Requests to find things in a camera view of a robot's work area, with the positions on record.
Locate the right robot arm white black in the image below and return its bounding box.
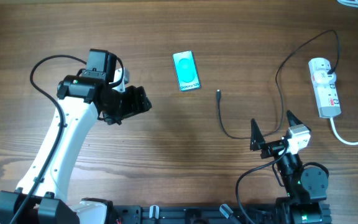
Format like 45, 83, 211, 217
247, 111, 333, 224

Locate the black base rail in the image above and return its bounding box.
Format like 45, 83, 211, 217
59, 203, 332, 224

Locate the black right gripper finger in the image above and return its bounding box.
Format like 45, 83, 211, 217
287, 110, 303, 127
250, 119, 265, 151

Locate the black usb charger cable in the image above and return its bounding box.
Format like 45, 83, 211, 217
216, 29, 341, 140

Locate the cyan screen smartphone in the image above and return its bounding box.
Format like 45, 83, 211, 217
172, 50, 201, 91

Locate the white power strip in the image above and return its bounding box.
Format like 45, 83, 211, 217
308, 58, 341, 119

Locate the white charger plug adapter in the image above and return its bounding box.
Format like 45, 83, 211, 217
311, 70, 336, 85

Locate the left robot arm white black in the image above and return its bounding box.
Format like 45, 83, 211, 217
0, 49, 152, 223

